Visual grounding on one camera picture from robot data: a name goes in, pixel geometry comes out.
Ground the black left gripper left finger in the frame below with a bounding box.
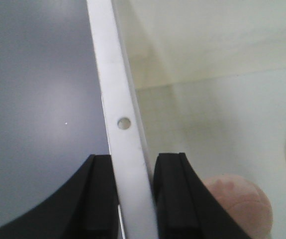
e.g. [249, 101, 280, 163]
[0, 155, 119, 239]

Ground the brown round toy potato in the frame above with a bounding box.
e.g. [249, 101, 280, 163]
[203, 174, 273, 239]

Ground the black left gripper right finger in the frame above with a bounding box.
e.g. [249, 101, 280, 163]
[153, 153, 249, 239]

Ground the white plastic tote box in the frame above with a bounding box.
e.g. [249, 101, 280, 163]
[87, 0, 286, 239]

